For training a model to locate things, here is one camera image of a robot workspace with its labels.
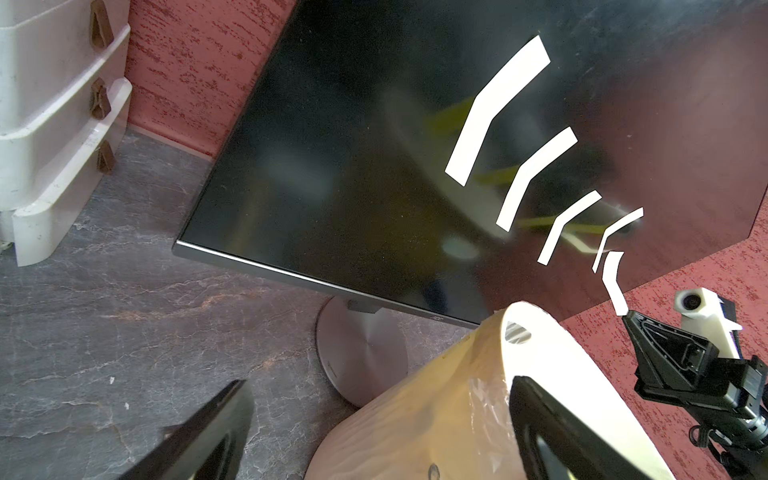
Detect white plastic drawer unit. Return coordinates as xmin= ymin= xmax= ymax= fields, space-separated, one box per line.
xmin=1 ymin=0 xmax=133 ymax=267

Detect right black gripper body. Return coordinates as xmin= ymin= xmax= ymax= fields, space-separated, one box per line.
xmin=635 ymin=357 xmax=767 ymax=438

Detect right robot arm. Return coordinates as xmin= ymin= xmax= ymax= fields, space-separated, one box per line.
xmin=622 ymin=311 xmax=767 ymax=479

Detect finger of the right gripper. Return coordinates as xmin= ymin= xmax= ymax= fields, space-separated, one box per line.
xmin=622 ymin=310 xmax=719 ymax=390

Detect beige plastic waste bin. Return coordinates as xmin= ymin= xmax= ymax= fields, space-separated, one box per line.
xmin=306 ymin=301 xmax=672 ymax=479

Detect silver round monitor stand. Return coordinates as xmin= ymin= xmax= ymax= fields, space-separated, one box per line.
xmin=316 ymin=297 xmax=409 ymax=408

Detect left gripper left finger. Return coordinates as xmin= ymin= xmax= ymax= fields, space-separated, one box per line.
xmin=121 ymin=379 xmax=254 ymax=479

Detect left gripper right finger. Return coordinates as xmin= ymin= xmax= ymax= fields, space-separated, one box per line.
xmin=509 ymin=376 xmax=648 ymax=479

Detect black flat monitor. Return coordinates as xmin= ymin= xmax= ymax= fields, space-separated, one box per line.
xmin=173 ymin=1 xmax=767 ymax=324

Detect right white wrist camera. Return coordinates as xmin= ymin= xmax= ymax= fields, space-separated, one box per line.
xmin=674 ymin=288 xmax=743 ymax=359

